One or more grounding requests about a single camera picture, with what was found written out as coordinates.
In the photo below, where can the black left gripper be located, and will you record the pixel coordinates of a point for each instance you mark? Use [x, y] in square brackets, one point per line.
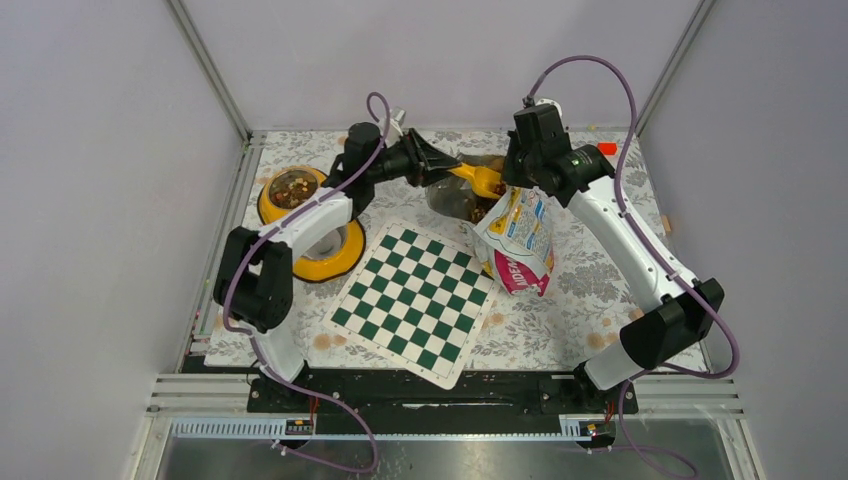
[422, 155]

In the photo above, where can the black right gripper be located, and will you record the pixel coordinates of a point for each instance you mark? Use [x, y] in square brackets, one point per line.
[512, 176]

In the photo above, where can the yellow plastic scoop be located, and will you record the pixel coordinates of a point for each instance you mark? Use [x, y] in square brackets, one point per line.
[484, 182]

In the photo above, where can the pet food bag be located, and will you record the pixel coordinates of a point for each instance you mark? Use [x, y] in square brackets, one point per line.
[511, 234]

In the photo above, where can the wooden cube near right arm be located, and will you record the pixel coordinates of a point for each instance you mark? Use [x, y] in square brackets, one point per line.
[636, 314]

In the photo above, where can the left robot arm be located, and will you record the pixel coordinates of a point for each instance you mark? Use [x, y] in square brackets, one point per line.
[255, 278]

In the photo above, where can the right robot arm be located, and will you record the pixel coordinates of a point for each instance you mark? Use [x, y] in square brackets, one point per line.
[677, 307]

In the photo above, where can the yellow double pet bowl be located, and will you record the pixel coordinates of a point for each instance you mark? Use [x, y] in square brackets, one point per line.
[338, 253]

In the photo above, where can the red rectangular block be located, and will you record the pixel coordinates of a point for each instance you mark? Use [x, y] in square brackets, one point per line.
[608, 148]

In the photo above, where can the green white chessboard mat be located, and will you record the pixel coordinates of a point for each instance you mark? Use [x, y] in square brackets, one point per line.
[418, 300]

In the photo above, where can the floral tablecloth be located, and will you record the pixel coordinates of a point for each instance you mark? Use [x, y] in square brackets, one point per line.
[586, 303]

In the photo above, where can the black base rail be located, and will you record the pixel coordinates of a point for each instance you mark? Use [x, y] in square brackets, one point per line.
[530, 391]

